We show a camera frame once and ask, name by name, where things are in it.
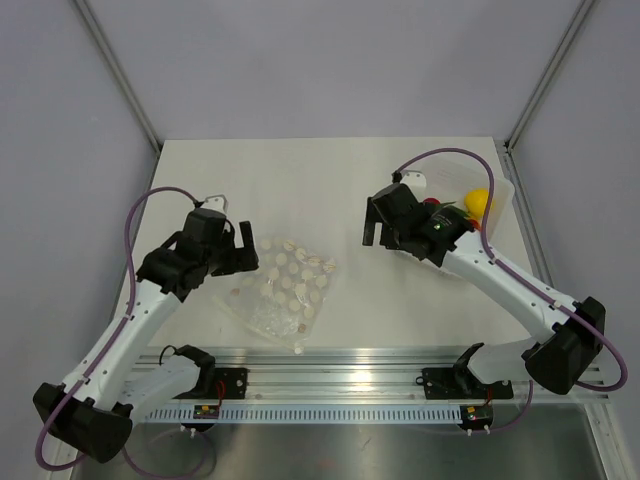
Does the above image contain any left aluminium frame post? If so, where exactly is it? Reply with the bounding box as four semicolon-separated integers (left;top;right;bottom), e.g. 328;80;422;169
69;0;163;158

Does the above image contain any yellow lemon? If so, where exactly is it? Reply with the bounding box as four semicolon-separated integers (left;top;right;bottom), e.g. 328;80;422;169
463;188;494;221

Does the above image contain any right aluminium frame post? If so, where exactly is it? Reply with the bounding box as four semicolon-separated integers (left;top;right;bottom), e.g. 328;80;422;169
504;0;600;154

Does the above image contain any white plastic basket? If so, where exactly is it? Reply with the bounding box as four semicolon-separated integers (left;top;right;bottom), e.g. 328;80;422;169
400;153;514;243

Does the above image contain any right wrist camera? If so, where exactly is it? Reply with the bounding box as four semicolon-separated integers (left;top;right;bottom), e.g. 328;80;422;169
397;170;427;198

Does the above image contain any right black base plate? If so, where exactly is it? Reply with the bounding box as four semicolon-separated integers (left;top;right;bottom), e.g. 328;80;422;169
415;367;514;400

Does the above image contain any aluminium mounting rail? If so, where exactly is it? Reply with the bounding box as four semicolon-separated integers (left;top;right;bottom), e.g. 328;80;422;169
127;347;612;404

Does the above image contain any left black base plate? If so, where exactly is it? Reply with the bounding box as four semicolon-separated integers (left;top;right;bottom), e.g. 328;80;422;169
176;367;249;400

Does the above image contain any white slotted cable duct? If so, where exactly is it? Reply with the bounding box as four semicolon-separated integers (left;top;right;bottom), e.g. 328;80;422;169
144;404;462;425

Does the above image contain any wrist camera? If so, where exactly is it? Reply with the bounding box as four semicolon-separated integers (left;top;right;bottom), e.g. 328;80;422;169
202;194;229;214
397;170;427;198

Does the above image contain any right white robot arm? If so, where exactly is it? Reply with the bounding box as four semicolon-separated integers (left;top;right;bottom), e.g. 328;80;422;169
363;183;606;397

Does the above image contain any aluminium frame post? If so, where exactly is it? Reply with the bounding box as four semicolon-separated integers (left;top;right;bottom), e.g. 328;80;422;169
69;0;163;158
504;0;600;154

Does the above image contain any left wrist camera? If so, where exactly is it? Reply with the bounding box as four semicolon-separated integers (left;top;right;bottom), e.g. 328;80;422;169
202;194;229;214

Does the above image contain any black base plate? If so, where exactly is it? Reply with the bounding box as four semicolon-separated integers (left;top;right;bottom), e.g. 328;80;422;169
415;367;514;400
176;367;249;400

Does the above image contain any clear dotted zip bag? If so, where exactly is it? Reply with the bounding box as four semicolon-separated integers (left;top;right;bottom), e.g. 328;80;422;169
214;235;337;355

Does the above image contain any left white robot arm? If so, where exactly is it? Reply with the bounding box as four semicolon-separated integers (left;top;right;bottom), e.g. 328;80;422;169
33;208;259;463

